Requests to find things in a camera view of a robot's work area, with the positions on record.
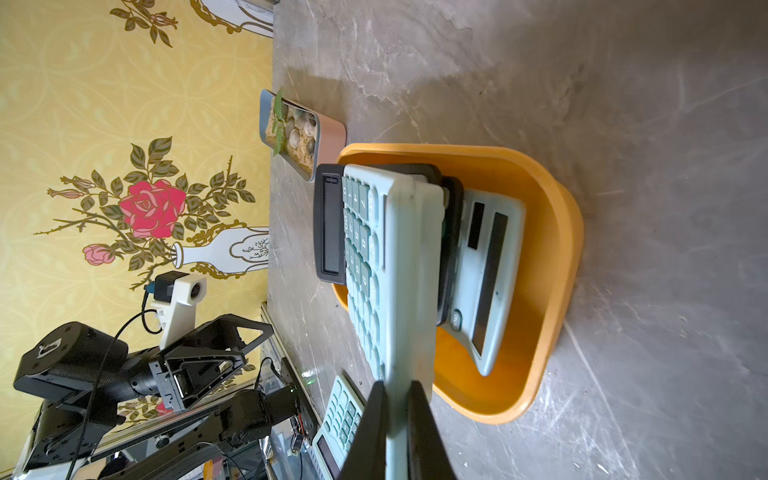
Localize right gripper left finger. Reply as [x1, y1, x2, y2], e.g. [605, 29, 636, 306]
[338, 381, 389, 480]

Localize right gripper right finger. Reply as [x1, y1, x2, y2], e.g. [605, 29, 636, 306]
[407, 380, 456, 480]

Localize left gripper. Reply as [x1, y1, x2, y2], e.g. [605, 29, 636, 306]
[149, 314, 274, 412]

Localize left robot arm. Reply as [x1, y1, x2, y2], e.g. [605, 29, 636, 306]
[14, 314, 299, 479]

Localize teal calculator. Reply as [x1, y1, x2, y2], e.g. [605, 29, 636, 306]
[342, 165, 444, 479]
[441, 189, 526, 376]
[310, 374, 365, 479]

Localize yellow storage box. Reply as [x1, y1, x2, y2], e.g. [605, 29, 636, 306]
[337, 143, 584, 425]

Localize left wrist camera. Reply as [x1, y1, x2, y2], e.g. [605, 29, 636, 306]
[145, 271, 207, 350]

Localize black calculator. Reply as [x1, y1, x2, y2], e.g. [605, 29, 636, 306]
[313, 163, 446, 285]

